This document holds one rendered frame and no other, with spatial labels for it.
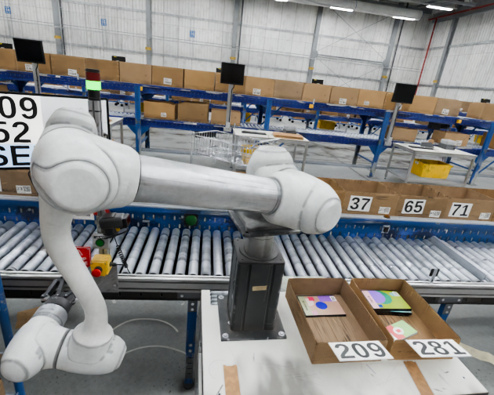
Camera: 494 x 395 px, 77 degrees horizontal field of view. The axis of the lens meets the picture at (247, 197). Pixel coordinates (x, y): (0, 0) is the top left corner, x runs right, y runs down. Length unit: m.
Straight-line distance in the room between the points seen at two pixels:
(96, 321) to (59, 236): 0.26
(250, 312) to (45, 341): 0.67
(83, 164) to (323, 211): 0.58
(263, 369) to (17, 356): 0.73
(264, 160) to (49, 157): 0.63
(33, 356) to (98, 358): 0.15
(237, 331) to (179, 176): 0.81
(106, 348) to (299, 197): 0.67
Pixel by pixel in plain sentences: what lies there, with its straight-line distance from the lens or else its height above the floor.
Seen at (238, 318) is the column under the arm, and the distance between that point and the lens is 1.30.
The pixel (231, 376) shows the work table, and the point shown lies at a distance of 1.21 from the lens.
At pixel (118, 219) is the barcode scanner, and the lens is 1.42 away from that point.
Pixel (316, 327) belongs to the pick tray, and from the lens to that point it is 1.43.
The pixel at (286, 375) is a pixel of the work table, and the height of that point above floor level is 0.75.
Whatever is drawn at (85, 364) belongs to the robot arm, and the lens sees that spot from 1.04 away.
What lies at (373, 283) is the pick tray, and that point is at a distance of 1.70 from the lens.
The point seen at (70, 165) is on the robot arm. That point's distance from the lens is 0.58.
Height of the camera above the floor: 1.69
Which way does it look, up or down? 21 degrees down
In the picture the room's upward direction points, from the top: 6 degrees clockwise
